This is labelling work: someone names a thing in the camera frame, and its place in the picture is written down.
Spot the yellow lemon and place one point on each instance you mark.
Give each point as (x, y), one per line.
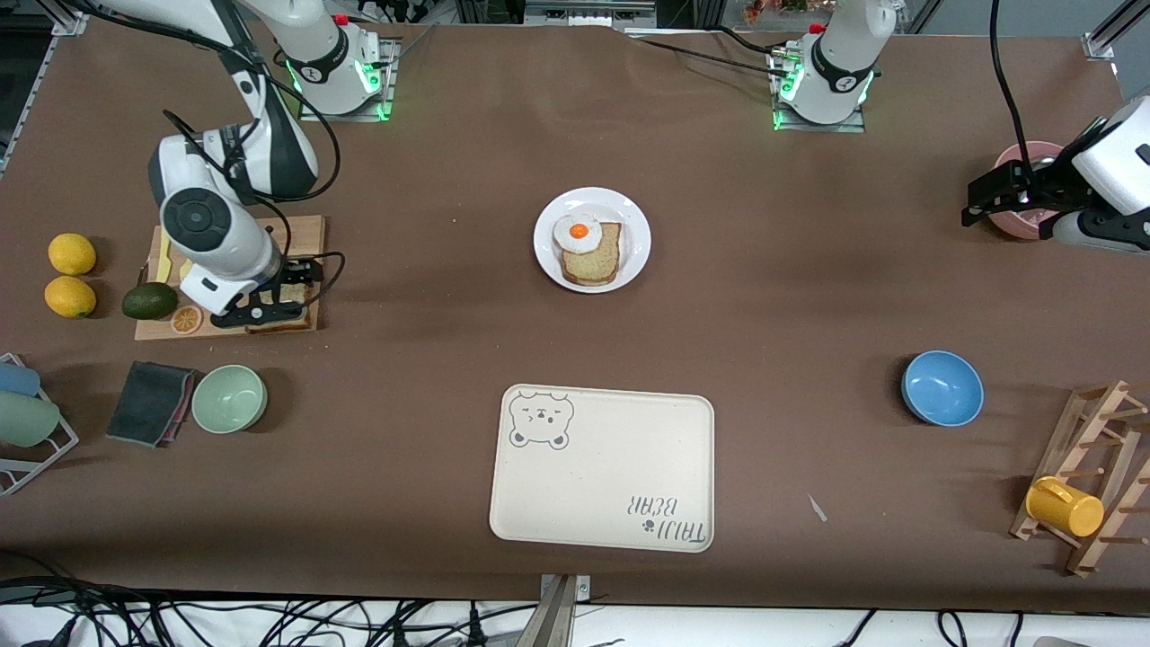
(70, 297)
(72, 253)

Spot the dark grey folded cloth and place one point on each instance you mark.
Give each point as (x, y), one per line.
(148, 404)

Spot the small white paper scrap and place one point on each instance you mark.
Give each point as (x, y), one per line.
(817, 508)

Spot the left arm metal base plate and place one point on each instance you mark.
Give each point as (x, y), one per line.
(818, 128)

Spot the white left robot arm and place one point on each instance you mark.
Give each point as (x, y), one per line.
(840, 63)

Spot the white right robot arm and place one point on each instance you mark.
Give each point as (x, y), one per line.
(225, 225)

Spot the toy fried egg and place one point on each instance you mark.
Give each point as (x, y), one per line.
(579, 232)

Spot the orange slice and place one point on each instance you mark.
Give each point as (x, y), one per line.
(187, 320)

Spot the white round plate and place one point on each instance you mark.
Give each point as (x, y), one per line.
(634, 220)

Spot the cream tray with bear print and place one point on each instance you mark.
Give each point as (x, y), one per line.
(602, 485)

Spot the pale green cup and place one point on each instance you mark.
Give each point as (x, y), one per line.
(27, 420)

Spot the yellow plastic fork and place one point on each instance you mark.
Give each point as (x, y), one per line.
(184, 268)

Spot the light blue cup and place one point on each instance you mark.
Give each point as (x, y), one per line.
(18, 379)

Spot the dark green avocado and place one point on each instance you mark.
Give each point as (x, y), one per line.
(149, 301)

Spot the pale green bowl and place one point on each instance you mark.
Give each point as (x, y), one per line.
(229, 399)

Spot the wooden mug rack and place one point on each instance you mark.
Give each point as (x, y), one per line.
(1092, 422)

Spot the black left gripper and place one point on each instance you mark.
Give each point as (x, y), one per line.
(1024, 190)

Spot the pink bowl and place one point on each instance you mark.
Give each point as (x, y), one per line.
(1011, 162)

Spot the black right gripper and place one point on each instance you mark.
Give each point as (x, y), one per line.
(292, 272)

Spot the bread slice with rounded crust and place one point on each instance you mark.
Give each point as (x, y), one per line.
(597, 265)

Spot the grey metal box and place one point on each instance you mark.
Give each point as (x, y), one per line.
(584, 13)

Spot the blue bowl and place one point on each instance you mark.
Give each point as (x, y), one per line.
(942, 388)

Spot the wooden cutting board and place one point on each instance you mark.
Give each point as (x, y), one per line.
(301, 234)

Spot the square bread slice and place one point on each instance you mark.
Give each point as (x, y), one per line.
(295, 294)

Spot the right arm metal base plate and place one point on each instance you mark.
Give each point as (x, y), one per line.
(389, 81)

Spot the yellow plastic knife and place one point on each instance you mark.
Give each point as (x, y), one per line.
(164, 270)

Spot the yellow mug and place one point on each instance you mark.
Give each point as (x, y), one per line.
(1065, 508)

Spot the aluminium frame profile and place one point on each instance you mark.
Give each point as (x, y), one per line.
(1110, 31)

